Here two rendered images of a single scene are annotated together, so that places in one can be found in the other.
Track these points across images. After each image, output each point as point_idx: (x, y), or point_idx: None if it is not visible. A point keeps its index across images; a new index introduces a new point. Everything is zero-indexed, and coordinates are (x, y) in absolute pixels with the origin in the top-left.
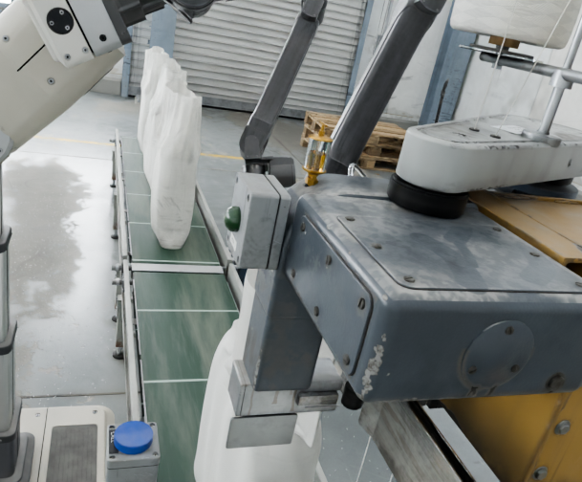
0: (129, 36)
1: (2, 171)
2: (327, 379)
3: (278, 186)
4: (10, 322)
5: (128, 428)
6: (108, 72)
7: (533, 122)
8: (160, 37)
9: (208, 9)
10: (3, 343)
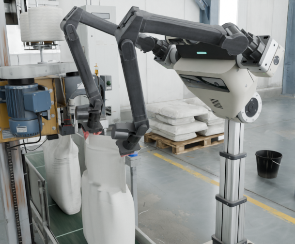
0: (153, 58)
1: (231, 129)
2: (86, 120)
3: (102, 75)
4: (229, 201)
5: (134, 153)
6: (180, 76)
7: (24, 66)
8: None
9: (139, 48)
10: (217, 194)
